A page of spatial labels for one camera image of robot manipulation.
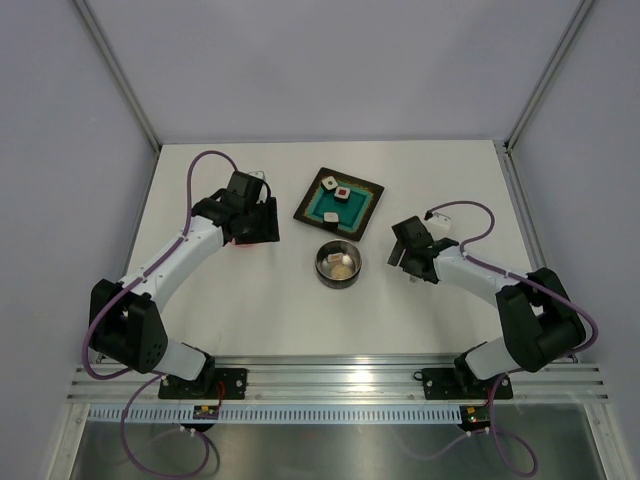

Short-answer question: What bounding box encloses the left frame post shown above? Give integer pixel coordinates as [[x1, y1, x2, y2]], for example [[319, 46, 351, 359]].
[[69, 0, 162, 157]]

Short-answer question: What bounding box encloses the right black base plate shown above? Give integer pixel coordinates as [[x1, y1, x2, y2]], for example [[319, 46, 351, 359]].
[[412, 367, 514, 401]]

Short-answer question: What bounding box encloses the right side aluminium rail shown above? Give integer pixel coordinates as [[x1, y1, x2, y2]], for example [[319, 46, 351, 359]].
[[494, 140, 584, 363]]

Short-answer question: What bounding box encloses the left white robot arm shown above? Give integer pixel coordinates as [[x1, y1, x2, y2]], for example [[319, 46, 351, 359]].
[[83, 171, 280, 398]]

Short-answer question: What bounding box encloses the black teal square plate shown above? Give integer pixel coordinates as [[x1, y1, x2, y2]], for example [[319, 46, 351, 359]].
[[293, 167, 385, 242]]

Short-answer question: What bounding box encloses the frame post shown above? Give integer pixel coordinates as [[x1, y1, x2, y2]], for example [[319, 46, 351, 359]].
[[504, 0, 598, 155], [69, 0, 162, 157]]

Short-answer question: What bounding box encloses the left small circuit board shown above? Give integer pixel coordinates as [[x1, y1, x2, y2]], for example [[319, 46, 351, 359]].
[[193, 405, 220, 421]]

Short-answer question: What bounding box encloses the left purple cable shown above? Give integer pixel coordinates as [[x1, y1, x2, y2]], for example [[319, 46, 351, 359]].
[[82, 148, 246, 475]]

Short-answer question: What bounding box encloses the white sushi dark centre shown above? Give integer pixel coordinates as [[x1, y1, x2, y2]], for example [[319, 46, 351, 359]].
[[323, 211, 340, 225]]

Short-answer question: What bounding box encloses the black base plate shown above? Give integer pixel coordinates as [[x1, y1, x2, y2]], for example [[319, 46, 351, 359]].
[[158, 367, 248, 400], [412, 367, 514, 401]]

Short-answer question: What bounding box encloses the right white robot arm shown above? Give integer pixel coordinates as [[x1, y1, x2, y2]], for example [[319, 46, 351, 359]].
[[388, 216, 587, 398]]

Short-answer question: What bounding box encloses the aluminium front rail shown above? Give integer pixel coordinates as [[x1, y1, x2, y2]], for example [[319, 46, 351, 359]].
[[64, 353, 611, 405]]

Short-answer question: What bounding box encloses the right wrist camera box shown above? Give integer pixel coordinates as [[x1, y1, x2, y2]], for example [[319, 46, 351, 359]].
[[424, 212, 452, 236]]

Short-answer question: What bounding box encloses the right frame post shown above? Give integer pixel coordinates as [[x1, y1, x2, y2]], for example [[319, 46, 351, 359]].
[[504, 0, 598, 155]]

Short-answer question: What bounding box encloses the white slotted cable duct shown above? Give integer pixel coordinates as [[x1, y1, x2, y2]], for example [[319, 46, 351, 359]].
[[89, 403, 466, 424]]

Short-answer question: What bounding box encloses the pink lunch box lid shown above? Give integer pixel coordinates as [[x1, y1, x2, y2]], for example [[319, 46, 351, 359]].
[[232, 239, 257, 249]]

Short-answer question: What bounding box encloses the small circuit board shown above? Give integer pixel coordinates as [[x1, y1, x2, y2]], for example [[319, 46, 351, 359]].
[[193, 405, 220, 421], [459, 406, 491, 432]]

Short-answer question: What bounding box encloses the round cream steamed bun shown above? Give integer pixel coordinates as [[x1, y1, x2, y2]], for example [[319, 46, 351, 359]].
[[330, 264, 353, 280]]

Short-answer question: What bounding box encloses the round steel lunch box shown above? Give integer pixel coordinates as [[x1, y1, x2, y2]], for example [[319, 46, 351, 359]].
[[314, 239, 363, 289]]

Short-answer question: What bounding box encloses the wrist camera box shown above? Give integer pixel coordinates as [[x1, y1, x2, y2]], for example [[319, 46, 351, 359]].
[[249, 170, 266, 180], [424, 212, 452, 236]]

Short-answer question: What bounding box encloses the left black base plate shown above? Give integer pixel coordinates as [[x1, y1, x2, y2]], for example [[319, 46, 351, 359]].
[[158, 367, 248, 400]]

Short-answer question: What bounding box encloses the white sushi red centre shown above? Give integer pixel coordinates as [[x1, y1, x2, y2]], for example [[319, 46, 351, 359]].
[[334, 186, 351, 203]]

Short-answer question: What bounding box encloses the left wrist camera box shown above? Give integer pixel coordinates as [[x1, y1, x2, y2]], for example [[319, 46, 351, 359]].
[[249, 170, 266, 180]]

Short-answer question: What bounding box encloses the right small circuit board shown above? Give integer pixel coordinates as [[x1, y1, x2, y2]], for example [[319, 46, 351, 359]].
[[459, 406, 491, 432]]

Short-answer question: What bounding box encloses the aluminium rail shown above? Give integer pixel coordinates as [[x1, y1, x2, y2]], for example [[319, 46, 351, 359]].
[[64, 353, 611, 405], [494, 140, 584, 363]]

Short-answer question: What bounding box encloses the white sushi green centre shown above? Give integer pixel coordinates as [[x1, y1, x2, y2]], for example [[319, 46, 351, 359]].
[[320, 176, 338, 191]]

